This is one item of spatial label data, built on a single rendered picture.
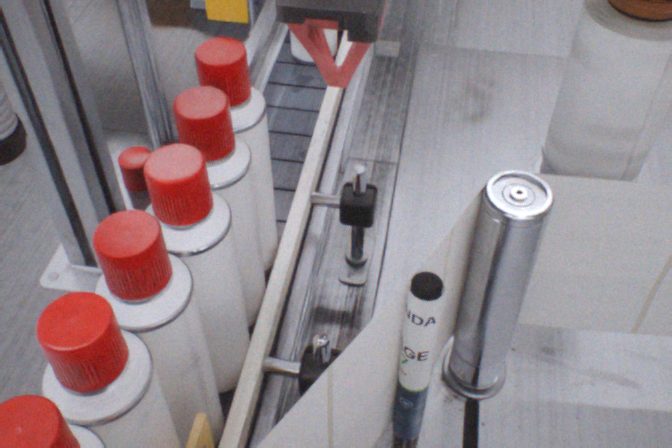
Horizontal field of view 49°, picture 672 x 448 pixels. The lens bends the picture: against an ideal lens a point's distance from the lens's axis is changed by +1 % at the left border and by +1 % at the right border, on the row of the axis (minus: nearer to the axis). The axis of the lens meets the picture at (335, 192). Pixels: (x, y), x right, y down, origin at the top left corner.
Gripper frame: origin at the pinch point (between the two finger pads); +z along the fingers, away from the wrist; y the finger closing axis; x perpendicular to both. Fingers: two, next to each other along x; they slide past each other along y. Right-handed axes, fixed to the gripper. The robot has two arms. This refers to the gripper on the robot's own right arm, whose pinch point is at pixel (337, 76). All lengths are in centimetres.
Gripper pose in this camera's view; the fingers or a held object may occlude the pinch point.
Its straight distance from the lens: 56.8
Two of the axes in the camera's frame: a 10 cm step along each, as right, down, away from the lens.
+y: 1.6, -7.2, 6.8
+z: 0.1, 6.9, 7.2
